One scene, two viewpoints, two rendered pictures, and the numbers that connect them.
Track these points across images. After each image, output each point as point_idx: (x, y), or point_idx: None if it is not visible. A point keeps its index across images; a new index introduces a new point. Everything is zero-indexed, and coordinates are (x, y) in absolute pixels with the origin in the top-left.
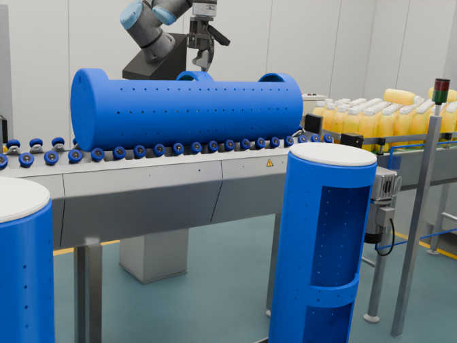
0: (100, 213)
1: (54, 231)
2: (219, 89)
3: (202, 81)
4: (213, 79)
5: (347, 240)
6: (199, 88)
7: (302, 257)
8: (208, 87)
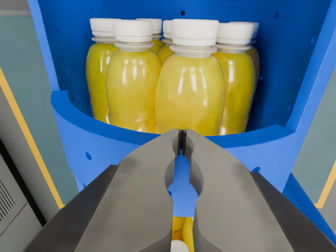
0: None
1: None
2: (316, 111)
3: (277, 182)
4: (290, 138)
5: None
6: (284, 186)
7: None
8: (296, 158)
